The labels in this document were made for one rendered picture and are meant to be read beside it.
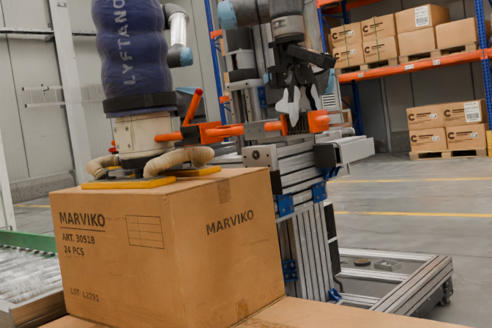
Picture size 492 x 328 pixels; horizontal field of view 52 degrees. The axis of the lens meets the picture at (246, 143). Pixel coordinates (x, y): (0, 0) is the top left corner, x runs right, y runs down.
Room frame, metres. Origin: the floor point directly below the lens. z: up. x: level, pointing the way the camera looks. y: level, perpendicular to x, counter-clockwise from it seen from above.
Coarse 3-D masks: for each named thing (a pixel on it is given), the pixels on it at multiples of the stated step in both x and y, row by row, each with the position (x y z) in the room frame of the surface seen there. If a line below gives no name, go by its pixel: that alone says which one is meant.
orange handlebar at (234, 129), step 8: (320, 120) 1.14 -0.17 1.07; (328, 120) 1.16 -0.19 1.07; (216, 128) 1.35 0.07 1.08; (224, 128) 1.33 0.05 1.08; (232, 128) 1.31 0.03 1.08; (240, 128) 1.29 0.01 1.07; (272, 128) 1.22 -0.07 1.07; (280, 128) 1.21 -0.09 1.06; (160, 136) 1.49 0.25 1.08; (168, 136) 1.47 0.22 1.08; (176, 136) 1.44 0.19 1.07; (208, 136) 1.37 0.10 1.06; (224, 136) 1.32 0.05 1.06; (112, 144) 1.65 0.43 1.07
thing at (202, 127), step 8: (184, 128) 1.39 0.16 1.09; (192, 128) 1.37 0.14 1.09; (200, 128) 1.37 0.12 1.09; (208, 128) 1.38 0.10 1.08; (184, 136) 1.41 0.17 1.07; (192, 136) 1.39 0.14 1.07; (200, 136) 1.37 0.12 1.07; (216, 136) 1.40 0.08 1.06; (184, 144) 1.40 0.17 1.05; (192, 144) 1.44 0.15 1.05
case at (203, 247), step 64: (64, 192) 1.57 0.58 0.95; (128, 192) 1.35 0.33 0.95; (192, 192) 1.29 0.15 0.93; (256, 192) 1.48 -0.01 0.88; (64, 256) 1.60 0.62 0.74; (128, 256) 1.37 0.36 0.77; (192, 256) 1.27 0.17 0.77; (256, 256) 1.45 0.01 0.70; (128, 320) 1.40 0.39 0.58; (192, 320) 1.25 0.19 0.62
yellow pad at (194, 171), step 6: (186, 162) 1.60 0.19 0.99; (180, 168) 1.59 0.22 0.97; (186, 168) 1.57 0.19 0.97; (192, 168) 1.55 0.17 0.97; (198, 168) 1.54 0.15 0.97; (204, 168) 1.54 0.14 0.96; (210, 168) 1.55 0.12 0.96; (216, 168) 1.57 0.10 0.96; (132, 174) 1.72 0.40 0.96; (162, 174) 1.62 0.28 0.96; (168, 174) 1.60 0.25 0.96; (174, 174) 1.58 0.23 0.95; (180, 174) 1.56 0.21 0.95; (186, 174) 1.54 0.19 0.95; (192, 174) 1.53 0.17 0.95; (198, 174) 1.51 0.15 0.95; (204, 174) 1.53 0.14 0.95
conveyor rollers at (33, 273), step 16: (0, 256) 2.71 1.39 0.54; (16, 256) 2.61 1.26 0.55; (32, 256) 2.57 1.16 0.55; (48, 256) 2.53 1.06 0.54; (0, 272) 2.35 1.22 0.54; (16, 272) 2.32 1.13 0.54; (32, 272) 2.28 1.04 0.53; (48, 272) 2.24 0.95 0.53; (0, 288) 2.09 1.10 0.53; (16, 288) 2.05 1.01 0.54; (32, 288) 2.01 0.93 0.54; (48, 288) 1.97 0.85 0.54; (16, 304) 1.80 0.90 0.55
